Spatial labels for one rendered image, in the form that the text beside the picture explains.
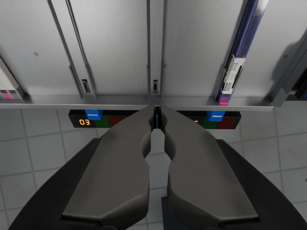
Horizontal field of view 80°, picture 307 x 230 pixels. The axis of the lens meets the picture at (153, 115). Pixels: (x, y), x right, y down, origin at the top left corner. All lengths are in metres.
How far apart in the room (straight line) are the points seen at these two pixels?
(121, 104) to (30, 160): 1.03
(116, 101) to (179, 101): 0.10
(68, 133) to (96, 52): 0.90
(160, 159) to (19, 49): 0.90
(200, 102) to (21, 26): 0.26
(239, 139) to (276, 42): 0.90
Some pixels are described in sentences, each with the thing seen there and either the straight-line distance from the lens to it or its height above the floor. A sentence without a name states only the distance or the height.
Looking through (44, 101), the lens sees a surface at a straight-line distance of 0.35.
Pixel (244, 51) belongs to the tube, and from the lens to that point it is 0.27.
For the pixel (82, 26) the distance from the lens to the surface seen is 0.27.
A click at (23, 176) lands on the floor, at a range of 1.34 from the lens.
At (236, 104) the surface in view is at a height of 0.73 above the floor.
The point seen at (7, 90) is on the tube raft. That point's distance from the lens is 0.37.
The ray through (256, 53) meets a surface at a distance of 0.30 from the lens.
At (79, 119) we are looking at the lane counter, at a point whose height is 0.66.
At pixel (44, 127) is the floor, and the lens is 1.21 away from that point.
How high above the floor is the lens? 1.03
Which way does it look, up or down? 86 degrees down
